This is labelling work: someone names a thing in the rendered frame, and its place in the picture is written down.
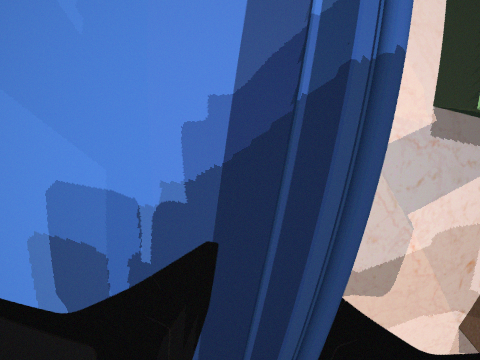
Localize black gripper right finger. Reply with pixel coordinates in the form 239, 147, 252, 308
319, 297, 480, 360

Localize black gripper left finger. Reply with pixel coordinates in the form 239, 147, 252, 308
0, 241, 219, 360

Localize blue plastic tray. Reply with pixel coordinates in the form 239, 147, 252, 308
0, 0, 413, 360

